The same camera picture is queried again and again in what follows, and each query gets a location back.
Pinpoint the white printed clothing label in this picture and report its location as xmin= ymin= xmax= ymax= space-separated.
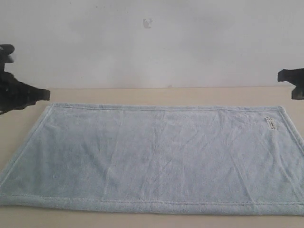
xmin=265 ymin=117 xmax=277 ymax=130

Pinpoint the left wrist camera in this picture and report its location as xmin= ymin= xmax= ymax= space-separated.
xmin=0 ymin=44 xmax=15 ymax=64

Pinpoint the light blue fleece towel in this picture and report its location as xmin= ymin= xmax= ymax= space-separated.
xmin=0 ymin=103 xmax=304 ymax=216

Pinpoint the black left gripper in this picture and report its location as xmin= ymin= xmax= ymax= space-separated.
xmin=0 ymin=71 xmax=50 ymax=112

